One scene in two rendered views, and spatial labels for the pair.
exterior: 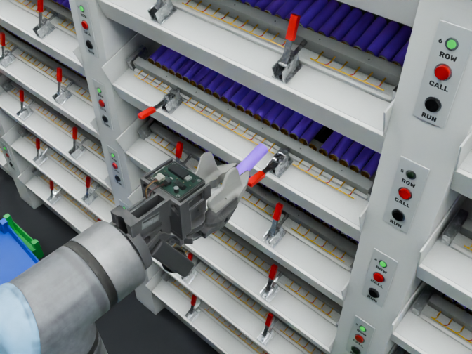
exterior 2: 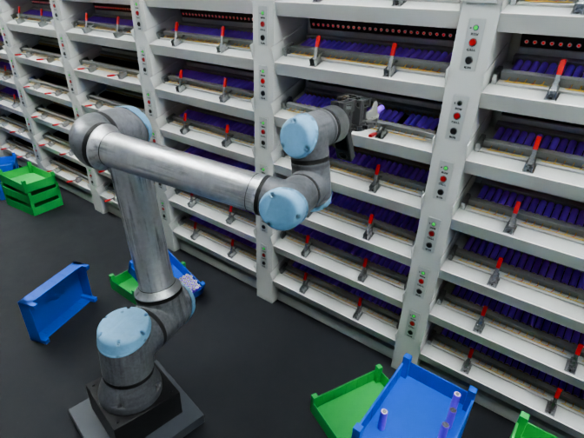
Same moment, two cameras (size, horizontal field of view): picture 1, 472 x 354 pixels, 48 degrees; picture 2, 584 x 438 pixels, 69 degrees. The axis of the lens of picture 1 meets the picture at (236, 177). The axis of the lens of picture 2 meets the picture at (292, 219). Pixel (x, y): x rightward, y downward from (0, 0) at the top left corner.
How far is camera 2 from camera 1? 73 cm
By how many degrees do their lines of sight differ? 16
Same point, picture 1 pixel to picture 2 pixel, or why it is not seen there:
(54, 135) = not seen: hidden behind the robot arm
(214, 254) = (328, 222)
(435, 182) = (472, 103)
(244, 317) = (346, 270)
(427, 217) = (468, 126)
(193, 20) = (333, 63)
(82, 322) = (329, 134)
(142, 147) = (284, 160)
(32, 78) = (203, 137)
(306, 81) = (401, 76)
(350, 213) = (424, 147)
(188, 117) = not seen: hidden behind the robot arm
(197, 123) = not seen: hidden behind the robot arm
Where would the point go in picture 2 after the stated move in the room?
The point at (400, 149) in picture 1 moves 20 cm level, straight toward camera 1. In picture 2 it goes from (454, 90) to (455, 108)
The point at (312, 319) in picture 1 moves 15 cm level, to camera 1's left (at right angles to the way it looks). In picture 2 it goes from (396, 245) to (355, 246)
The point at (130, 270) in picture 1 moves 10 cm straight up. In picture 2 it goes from (345, 121) to (348, 76)
